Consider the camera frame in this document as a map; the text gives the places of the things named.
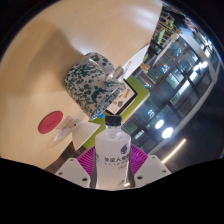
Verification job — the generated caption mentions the light wooden dining table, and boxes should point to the light wooden dining table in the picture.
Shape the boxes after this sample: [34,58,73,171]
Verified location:
[153,33,181,66]

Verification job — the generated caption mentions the green speckled white mug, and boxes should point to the green speckled white mug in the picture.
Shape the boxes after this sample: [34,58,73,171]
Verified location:
[64,52,127,122]

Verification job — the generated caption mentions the curved linear ceiling light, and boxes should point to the curved linear ceiling light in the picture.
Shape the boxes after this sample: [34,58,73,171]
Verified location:
[161,138,188,164]

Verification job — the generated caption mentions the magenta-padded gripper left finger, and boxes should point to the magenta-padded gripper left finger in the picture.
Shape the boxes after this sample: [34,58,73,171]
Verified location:
[54,147,98,188]

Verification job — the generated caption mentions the flat round red coaster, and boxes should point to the flat round red coaster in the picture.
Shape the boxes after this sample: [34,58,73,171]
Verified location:
[37,110,64,135]

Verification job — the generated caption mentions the clear plastic water bottle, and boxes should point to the clear plastic water bottle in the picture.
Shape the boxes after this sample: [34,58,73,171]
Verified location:
[94,115,132,191]

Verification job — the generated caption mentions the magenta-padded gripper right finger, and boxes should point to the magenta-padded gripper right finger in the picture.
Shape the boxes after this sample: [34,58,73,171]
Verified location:
[129,143,172,188]

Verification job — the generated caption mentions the white paper sheets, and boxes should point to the white paper sheets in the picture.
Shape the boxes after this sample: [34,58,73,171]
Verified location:
[121,43,151,81]

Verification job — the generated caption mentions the group of wooden green-seat chairs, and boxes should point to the group of wooden green-seat chairs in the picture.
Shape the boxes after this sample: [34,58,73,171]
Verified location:
[141,13,184,74]

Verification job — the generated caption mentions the round pendant lamp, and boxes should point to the round pendant lamp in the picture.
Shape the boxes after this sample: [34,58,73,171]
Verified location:
[161,126,174,139]

